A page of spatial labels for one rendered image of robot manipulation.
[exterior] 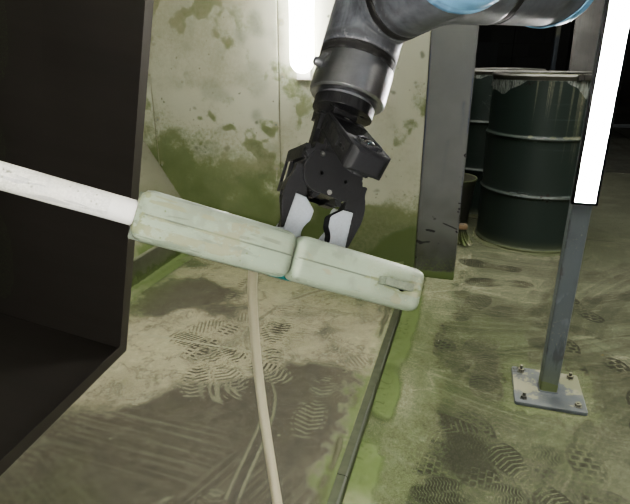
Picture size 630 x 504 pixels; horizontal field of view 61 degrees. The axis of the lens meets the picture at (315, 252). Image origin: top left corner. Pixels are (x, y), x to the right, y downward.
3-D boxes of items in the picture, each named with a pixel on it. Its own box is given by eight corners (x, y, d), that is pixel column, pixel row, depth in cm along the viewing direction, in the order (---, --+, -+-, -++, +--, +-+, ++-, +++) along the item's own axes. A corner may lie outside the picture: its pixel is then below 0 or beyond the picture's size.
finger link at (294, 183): (301, 239, 59) (331, 170, 60) (307, 239, 58) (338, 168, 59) (264, 220, 58) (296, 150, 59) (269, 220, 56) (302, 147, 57)
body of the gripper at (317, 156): (328, 214, 67) (353, 124, 68) (359, 212, 59) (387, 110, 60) (272, 195, 64) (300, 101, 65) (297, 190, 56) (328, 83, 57)
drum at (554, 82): (464, 221, 329) (479, 70, 298) (558, 222, 327) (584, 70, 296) (489, 254, 274) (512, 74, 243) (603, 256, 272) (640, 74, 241)
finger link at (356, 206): (353, 249, 61) (363, 174, 62) (359, 249, 60) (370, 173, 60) (315, 243, 60) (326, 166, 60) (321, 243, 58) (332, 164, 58)
